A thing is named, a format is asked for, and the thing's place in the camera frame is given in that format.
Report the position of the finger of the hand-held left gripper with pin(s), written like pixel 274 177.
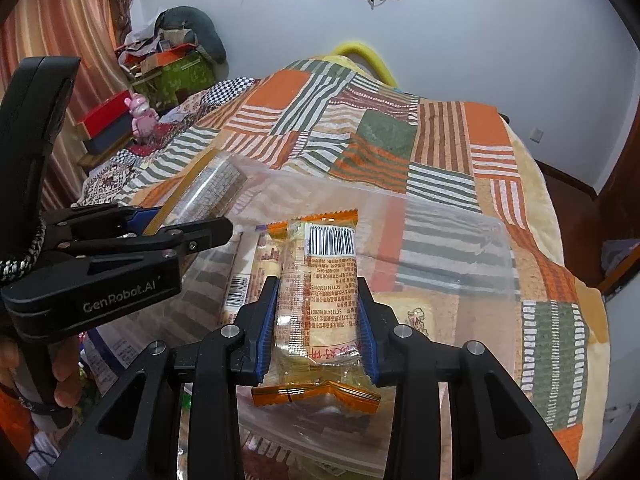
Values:
pixel 142 220
pixel 200 237

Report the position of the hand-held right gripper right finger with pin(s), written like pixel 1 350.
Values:
pixel 368 342

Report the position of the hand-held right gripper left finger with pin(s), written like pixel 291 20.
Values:
pixel 265 332

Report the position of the clear yellow-edged snack packet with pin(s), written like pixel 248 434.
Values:
pixel 210 185

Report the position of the orange-edged snack packet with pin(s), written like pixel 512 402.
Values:
pixel 320 300

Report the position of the clear plastic bag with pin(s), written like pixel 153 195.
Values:
pixel 450 260

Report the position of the person's left hand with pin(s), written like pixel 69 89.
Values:
pixel 65 372

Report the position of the beige snack packet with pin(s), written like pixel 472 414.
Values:
pixel 415 316

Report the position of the pale barcode snack packet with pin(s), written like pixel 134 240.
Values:
pixel 245 270

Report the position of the dark blue box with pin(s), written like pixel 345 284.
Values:
pixel 107 137

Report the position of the pink toy figure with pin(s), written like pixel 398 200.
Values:
pixel 142 115

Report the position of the red flat box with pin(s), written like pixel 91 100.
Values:
pixel 102 112

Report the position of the green patterned box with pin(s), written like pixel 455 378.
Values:
pixel 185 77

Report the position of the checkered black white cloth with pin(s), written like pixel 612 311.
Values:
pixel 225 89

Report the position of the red tray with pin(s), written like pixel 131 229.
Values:
pixel 160 52

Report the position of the pile of clothes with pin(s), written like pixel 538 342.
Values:
pixel 200 25

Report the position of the striped patchwork blanket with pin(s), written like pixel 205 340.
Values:
pixel 380 135

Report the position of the orange striped curtain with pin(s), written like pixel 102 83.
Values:
pixel 55 20

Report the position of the yellow padded tube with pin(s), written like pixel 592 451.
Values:
pixel 367 55

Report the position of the grey cloth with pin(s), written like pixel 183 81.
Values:
pixel 620 255

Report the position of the white wall socket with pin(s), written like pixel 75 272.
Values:
pixel 536 135

